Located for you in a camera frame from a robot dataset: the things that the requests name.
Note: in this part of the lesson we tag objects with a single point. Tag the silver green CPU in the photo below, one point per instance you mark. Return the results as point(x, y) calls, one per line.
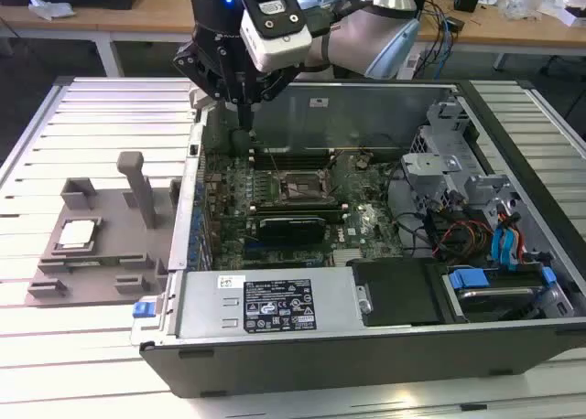
point(78, 233)

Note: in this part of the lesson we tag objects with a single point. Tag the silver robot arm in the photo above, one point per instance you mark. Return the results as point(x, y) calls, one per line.
point(357, 39)

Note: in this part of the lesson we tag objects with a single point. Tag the CPU socket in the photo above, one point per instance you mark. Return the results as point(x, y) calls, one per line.
point(293, 181)

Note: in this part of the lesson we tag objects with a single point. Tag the thin metal locking lever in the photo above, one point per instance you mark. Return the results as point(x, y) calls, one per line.
point(274, 163)
point(333, 159)

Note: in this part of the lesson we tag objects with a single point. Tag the black RAM slot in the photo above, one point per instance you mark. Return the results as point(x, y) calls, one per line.
point(297, 160)
point(297, 152)
point(297, 204)
point(297, 156)
point(297, 207)
point(333, 218)
point(297, 211)
point(297, 165)

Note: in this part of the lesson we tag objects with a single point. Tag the crumpled white paper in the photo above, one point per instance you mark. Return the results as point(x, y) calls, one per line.
point(48, 9)

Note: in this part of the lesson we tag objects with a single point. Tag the white box red label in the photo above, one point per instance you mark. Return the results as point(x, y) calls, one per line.
point(407, 67)

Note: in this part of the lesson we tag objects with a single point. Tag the black graphics card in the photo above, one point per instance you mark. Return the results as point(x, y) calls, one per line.
point(290, 230)

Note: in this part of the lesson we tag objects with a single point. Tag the blue expansion slot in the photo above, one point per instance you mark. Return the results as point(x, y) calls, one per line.
point(252, 243)

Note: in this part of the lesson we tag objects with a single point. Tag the small black adapter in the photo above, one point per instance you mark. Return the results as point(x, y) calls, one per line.
point(455, 24)

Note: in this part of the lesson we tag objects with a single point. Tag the green motherboard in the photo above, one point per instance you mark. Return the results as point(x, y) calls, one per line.
point(361, 218)

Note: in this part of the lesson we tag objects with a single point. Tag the grey plastic parts rack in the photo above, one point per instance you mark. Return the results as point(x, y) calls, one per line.
point(114, 250)

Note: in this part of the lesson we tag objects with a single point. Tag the silver metal drive cage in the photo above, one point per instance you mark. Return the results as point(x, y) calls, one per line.
point(430, 163)

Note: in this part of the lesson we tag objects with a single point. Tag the green RAM stick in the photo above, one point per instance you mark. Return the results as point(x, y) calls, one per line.
point(107, 260)

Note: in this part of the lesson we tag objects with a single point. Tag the silver chipset heatsink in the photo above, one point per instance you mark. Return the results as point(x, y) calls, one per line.
point(345, 257)

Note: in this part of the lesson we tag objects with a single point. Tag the grey power supply unit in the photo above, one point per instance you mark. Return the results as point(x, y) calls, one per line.
point(206, 300)

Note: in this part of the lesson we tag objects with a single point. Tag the blue case release latch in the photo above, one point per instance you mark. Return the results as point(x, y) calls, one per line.
point(143, 310)

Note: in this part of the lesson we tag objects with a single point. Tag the clear plastic bags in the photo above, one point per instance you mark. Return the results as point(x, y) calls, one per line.
point(522, 3)

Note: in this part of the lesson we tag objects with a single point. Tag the black plastic drive cover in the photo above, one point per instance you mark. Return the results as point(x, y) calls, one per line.
point(393, 295)

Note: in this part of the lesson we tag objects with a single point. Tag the white red package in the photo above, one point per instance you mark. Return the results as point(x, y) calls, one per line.
point(570, 3)

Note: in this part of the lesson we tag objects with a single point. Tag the hard disk in blue carrier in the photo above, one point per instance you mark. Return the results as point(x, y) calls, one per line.
point(467, 279)

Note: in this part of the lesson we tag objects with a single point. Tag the black open PC case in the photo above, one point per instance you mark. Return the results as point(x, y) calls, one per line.
point(366, 359)

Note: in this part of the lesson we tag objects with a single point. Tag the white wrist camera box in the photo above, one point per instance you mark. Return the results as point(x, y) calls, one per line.
point(279, 48)

